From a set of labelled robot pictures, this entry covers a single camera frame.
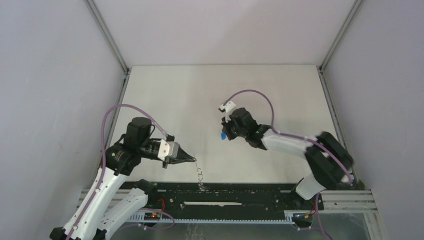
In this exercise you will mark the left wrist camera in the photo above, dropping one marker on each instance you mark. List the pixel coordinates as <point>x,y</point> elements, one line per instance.
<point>167,147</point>

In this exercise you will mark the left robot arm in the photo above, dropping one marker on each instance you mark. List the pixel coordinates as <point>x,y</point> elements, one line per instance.
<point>93,220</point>

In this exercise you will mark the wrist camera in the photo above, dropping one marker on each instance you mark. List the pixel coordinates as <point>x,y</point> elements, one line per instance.
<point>227,107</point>
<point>167,147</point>

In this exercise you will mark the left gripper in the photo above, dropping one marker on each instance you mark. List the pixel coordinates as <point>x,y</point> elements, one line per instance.
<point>181,154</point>

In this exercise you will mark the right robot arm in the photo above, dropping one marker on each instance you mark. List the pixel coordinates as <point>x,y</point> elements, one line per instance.
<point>328,160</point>

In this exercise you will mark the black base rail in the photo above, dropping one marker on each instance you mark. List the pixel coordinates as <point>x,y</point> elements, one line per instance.
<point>238,202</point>

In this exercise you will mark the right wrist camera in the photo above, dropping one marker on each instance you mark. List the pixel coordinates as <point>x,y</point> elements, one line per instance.
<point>227,107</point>

